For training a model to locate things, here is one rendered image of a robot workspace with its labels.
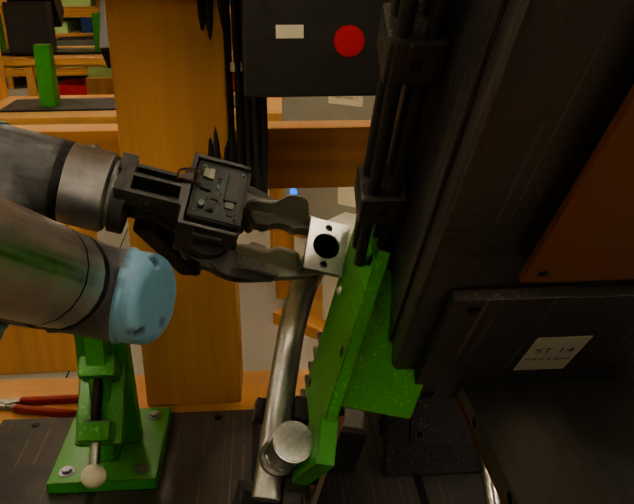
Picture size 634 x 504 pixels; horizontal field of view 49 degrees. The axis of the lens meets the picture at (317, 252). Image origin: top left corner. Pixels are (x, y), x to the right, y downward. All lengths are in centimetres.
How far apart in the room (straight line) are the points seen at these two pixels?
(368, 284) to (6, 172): 32
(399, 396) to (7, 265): 36
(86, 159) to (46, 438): 49
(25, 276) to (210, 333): 58
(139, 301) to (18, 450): 52
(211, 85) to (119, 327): 44
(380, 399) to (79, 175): 33
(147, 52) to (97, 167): 29
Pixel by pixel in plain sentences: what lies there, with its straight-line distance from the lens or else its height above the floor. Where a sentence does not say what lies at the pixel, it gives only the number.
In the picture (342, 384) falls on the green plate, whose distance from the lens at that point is 62.
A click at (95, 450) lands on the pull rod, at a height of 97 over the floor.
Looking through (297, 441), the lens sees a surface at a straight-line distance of 66.
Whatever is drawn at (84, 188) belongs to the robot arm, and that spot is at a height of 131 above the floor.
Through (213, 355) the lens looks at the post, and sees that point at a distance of 104.
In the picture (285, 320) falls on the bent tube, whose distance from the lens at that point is 78.
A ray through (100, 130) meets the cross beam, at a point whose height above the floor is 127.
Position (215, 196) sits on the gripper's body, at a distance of 63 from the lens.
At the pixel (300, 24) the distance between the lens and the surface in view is 80.
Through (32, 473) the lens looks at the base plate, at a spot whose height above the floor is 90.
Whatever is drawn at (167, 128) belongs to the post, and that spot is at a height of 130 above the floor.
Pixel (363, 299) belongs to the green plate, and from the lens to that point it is 59.
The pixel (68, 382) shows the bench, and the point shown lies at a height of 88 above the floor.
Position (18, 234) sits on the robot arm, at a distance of 46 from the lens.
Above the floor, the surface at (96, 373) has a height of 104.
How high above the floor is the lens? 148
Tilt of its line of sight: 22 degrees down
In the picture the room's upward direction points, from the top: straight up
